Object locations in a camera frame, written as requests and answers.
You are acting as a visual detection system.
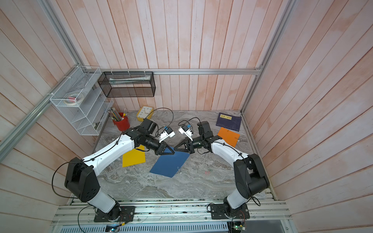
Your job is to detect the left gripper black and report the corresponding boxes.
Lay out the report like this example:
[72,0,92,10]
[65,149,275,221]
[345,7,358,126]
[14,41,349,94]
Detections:
[144,134,175,156]

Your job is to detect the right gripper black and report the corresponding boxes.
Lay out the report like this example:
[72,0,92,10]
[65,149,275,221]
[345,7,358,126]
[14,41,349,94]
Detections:
[175,137,206,155]

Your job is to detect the blue paper document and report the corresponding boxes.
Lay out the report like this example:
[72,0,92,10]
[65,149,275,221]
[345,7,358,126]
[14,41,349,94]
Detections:
[150,151,190,178]

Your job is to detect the yellow paper document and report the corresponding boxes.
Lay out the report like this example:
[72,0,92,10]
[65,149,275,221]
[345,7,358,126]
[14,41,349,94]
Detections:
[122,145,146,168]

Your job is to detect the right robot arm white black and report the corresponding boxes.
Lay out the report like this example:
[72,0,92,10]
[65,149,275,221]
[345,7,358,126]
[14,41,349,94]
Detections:
[174,121,270,214]

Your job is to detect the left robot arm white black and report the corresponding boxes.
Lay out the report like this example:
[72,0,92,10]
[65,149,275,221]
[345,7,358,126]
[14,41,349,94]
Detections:
[65,118,174,221]

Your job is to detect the yellow alarm clock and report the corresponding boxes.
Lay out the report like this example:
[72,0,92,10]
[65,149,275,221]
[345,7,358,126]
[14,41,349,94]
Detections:
[137,106,154,122]

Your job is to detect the orange paper document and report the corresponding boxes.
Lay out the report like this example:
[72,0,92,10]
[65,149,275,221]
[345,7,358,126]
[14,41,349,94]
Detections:
[218,127,240,147]

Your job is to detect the red pencil cup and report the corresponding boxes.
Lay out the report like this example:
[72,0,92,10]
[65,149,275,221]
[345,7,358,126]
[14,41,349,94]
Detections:
[113,112,130,132]

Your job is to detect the dark navy notebook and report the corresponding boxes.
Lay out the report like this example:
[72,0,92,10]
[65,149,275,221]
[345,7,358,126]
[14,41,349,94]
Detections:
[216,113,242,132]

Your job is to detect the pencils in cup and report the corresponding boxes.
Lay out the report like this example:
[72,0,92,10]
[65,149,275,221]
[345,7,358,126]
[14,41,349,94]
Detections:
[108,107,126,121]

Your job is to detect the black mesh basket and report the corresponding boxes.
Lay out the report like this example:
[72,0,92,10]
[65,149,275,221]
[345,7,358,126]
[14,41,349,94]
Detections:
[98,71,156,98]

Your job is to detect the tape roll in rack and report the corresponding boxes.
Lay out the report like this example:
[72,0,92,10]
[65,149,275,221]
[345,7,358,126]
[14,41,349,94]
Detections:
[64,93,83,106]

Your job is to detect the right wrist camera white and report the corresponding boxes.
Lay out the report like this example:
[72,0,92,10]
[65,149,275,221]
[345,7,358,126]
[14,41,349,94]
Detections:
[178,124,193,141]

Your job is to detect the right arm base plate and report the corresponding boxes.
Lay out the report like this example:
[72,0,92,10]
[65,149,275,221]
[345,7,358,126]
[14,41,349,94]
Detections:
[207,203,250,219]

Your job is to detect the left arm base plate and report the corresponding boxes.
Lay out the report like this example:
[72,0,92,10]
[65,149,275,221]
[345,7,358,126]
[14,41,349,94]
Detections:
[94,205,135,223]

